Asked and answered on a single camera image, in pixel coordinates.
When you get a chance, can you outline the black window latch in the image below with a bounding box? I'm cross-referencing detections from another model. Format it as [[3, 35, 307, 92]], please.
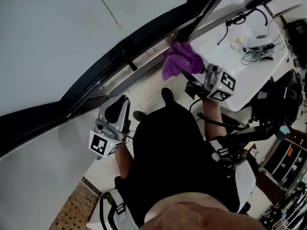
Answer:
[[108, 45, 139, 71]]

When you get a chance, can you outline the white flat device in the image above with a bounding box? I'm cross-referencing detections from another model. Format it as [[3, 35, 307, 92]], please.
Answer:
[[248, 34, 274, 49]]

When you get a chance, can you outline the person's right forearm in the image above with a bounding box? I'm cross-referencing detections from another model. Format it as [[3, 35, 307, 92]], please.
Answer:
[[200, 97, 229, 144]]

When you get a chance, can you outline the dark window frame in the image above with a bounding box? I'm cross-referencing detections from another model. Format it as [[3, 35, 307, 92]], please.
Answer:
[[0, 0, 237, 158]]

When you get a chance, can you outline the person's black clothing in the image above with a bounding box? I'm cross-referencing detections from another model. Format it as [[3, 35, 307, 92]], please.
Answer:
[[114, 101, 241, 226]]

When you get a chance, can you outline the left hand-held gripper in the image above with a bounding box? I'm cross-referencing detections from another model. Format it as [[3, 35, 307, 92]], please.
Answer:
[[88, 95, 132, 158]]

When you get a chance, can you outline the black office chair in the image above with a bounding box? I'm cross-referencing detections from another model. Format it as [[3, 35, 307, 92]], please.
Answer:
[[248, 69, 303, 129]]

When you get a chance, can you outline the brick pattern panel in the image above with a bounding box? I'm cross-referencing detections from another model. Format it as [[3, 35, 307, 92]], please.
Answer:
[[48, 175, 102, 230]]

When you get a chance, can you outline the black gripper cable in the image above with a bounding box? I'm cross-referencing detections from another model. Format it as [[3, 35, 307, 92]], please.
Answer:
[[189, 97, 205, 113]]

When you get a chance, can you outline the teal box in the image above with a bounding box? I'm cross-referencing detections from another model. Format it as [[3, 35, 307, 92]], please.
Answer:
[[276, 125, 291, 141]]

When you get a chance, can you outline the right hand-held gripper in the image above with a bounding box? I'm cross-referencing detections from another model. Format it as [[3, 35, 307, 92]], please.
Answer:
[[184, 62, 237, 103]]

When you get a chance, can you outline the metal storage shelf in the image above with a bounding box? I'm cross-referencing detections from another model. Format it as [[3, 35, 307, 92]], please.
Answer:
[[260, 127, 307, 193]]

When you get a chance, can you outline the purple cloth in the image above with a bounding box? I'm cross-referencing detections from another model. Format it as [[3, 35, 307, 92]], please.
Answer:
[[161, 41, 205, 81]]

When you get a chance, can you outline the person's black shoe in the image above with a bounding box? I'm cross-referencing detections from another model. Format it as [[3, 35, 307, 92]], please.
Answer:
[[132, 110, 148, 123], [161, 88, 175, 105]]

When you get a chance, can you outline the person's chin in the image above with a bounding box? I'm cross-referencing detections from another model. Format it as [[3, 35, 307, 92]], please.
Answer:
[[143, 192, 267, 230]]

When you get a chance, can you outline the tangled black cable bundle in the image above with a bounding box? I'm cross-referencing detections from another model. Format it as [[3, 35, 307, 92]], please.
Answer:
[[241, 48, 265, 66]]

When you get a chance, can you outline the person's left forearm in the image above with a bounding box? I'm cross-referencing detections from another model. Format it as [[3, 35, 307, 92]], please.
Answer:
[[113, 141, 135, 180]]

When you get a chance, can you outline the white table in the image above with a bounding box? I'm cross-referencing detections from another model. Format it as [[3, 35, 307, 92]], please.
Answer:
[[191, 0, 296, 113]]

